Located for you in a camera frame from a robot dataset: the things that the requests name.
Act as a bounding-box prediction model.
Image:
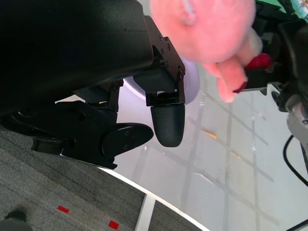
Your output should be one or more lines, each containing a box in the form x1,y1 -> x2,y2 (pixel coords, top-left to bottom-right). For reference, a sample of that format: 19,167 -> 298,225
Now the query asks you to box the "white table leg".
134,194 -> 157,231

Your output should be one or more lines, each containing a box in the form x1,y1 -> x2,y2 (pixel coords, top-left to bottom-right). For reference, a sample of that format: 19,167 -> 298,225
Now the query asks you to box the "white round plate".
121,60 -> 201,114

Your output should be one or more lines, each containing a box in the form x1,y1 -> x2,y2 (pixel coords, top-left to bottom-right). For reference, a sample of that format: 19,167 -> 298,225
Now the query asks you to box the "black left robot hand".
0,0 -> 186,170

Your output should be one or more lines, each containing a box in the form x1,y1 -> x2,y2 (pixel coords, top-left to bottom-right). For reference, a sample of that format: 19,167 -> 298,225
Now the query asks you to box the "thick black cable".
282,134 -> 308,187

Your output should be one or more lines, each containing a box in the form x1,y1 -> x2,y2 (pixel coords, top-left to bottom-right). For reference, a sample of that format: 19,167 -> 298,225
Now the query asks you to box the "green cloth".
255,0 -> 289,8

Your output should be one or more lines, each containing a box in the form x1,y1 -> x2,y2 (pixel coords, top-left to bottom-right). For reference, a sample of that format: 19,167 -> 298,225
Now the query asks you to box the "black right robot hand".
240,1 -> 308,113

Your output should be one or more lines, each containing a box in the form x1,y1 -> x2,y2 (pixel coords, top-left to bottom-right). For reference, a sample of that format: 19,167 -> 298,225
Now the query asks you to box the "pink plush doll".
149,0 -> 273,104

